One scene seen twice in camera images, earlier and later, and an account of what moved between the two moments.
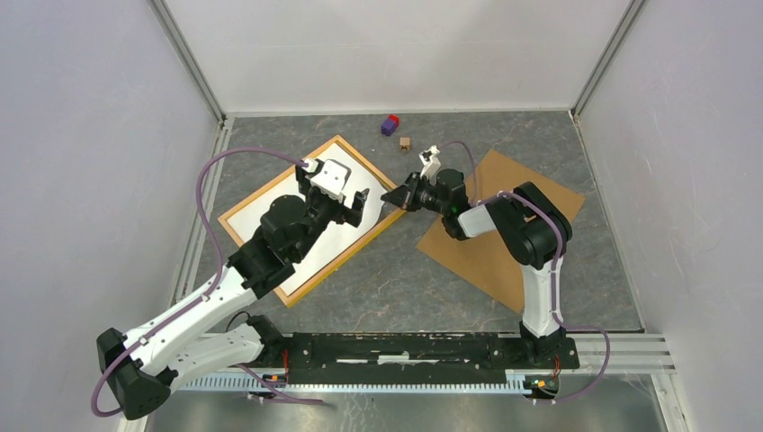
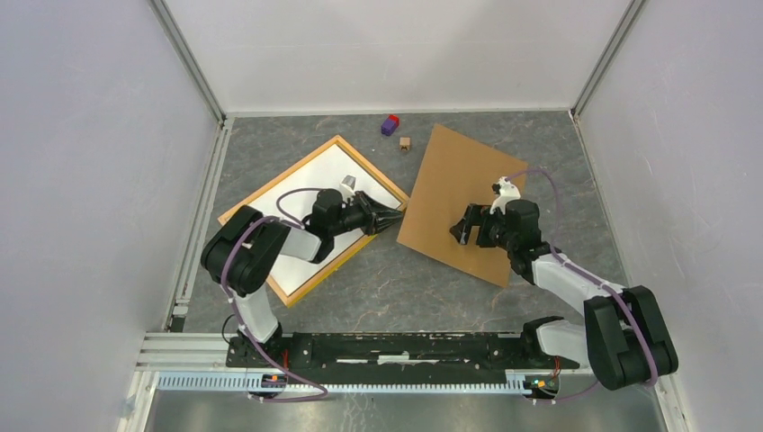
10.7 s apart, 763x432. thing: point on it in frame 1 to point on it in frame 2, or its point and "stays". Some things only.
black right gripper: x=404 y=195 to x=462 y=229
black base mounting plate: x=388 y=358 stays
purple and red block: x=390 y=125 stays
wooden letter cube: x=405 y=143 stays
